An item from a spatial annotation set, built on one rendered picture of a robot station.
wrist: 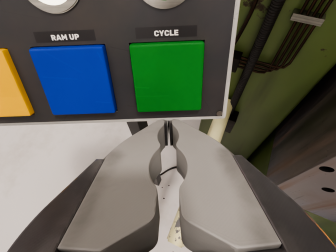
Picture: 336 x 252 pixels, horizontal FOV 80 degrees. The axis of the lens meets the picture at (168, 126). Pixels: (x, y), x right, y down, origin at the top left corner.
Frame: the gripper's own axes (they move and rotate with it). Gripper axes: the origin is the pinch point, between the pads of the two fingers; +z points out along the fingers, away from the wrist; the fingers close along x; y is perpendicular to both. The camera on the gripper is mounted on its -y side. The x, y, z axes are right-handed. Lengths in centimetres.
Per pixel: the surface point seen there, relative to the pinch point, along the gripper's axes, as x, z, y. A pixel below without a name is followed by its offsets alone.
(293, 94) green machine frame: 33, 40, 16
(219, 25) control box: 5.1, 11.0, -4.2
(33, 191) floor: -81, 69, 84
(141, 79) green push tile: -2.9, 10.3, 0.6
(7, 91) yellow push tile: -17.7, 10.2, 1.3
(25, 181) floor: -87, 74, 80
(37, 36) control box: -12.7, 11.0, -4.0
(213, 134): 12.2, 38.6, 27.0
